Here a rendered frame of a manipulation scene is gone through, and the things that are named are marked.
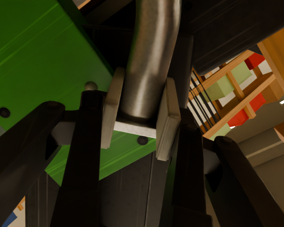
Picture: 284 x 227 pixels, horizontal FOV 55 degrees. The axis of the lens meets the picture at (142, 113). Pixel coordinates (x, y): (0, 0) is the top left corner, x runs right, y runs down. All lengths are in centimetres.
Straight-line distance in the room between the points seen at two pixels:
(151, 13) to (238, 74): 352
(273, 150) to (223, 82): 451
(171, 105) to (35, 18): 13
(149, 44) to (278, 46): 85
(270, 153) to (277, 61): 681
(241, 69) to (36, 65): 358
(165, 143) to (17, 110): 15
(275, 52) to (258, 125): 869
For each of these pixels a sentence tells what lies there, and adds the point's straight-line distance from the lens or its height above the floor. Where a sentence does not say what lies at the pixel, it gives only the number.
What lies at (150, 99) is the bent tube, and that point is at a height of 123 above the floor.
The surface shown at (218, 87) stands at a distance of 342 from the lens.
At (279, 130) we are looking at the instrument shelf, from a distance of 78.
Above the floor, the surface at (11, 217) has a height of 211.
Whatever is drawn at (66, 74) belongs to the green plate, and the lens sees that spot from 23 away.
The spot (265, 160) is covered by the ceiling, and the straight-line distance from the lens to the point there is 782.
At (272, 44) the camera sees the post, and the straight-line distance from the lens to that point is 101.
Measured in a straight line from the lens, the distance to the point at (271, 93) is 415.
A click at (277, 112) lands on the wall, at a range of 964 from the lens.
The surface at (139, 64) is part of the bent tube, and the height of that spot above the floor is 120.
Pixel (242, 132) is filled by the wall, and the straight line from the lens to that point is 968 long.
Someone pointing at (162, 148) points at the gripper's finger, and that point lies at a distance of 16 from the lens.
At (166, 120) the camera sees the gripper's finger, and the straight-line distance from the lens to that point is 15.
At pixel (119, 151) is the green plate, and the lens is 26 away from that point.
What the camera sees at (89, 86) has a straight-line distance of 23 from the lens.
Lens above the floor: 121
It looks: 5 degrees up
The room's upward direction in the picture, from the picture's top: 148 degrees clockwise
